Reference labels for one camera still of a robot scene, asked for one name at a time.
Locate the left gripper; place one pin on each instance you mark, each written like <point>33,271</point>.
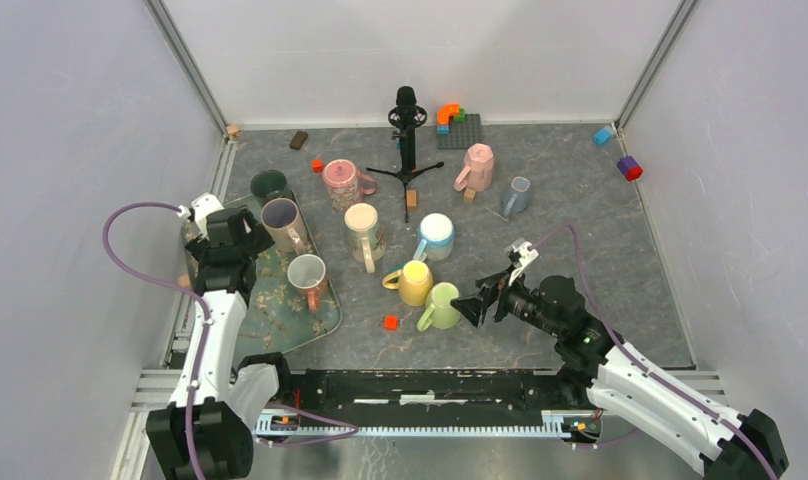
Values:
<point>258,239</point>

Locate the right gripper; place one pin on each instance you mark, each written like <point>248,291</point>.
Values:
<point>495,288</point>

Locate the iridescent pink mug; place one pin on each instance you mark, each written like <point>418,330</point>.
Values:
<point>281,217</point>

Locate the dark green mug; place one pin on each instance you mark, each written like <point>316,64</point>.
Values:
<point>269,185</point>

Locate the salmon flower mug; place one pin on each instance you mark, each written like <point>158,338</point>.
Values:
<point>307,273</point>

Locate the small grey-blue mug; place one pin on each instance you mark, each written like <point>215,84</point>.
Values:
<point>517,197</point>

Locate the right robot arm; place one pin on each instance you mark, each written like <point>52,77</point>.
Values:
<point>716,441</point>

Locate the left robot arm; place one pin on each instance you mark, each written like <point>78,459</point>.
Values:
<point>199,435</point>

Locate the light green mug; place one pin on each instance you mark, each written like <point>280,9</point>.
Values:
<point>439,313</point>

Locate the yellow mug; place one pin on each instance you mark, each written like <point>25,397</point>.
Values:
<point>413,281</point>

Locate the blue white mug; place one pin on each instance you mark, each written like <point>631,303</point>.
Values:
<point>436,236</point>

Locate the pink octagonal mug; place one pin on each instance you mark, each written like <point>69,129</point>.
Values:
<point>477,170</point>

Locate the pink ghost pattern mug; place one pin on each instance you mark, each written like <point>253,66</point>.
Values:
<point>346,184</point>

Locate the tall seashell cream mug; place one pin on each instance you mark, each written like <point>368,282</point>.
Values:
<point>365,235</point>

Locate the floral green tray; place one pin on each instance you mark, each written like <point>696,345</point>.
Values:
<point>278,318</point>

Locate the red cube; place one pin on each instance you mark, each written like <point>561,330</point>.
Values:
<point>391,323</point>

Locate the brown block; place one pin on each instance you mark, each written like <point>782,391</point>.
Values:
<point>298,141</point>

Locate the grey lego baseplate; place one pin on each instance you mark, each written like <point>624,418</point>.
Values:
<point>462,135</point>

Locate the green lego brick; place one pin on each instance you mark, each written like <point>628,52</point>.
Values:
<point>460,115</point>

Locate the orange curved block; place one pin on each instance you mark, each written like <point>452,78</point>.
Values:
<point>446,113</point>

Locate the purple red block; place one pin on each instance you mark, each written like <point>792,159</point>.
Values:
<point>629,168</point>

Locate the black microphone on tripod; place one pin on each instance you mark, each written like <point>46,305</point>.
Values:
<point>406,117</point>

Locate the blue block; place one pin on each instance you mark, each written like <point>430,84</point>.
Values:
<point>603,135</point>

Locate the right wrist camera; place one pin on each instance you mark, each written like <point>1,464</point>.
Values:
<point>522,254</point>

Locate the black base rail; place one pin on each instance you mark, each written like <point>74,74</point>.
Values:
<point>432,398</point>

